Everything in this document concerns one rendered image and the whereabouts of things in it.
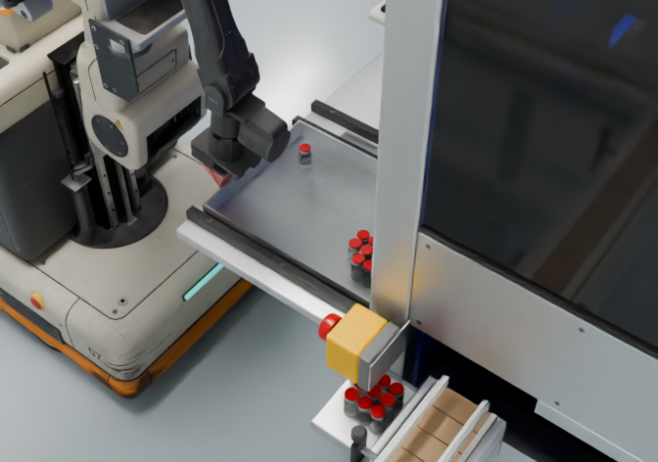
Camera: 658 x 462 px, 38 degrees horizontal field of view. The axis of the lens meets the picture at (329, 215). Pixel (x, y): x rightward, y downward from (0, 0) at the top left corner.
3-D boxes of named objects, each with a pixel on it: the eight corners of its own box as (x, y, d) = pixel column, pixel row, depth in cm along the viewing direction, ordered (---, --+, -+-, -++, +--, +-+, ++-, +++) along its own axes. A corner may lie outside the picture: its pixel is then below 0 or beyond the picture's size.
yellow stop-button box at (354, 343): (398, 357, 132) (400, 326, 126) (367, 392, 128) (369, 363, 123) (353, 330, 135) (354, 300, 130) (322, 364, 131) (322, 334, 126)
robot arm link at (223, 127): (227, 79, 147) (204, 99, 144) (262, 102, 145) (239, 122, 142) (225, 110, 152) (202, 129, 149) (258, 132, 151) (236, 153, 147)
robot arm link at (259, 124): (242, 50, 143) (205, 81, 138) (304, 88, 140) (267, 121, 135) (238, 103, 152) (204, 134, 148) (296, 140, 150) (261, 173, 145)
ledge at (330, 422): (442, 415, 137) (443, 408, 135) (391, 482, 130) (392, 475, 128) (362, 366, 142) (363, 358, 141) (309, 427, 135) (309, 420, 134)
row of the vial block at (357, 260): (421, 216, 160) (423, 198, 157) (358, 284, 150) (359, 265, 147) (410, 210, 161) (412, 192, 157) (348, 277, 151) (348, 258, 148)
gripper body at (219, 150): (236, 183, 152) (239, 154, 146) (188, 149, 155) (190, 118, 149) (262, 161, 155) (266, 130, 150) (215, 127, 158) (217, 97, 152)
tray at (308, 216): (458, 216, 160) (460, 202, 158) (369, 316, 146) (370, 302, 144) (300, 134, 174) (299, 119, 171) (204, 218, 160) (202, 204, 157)
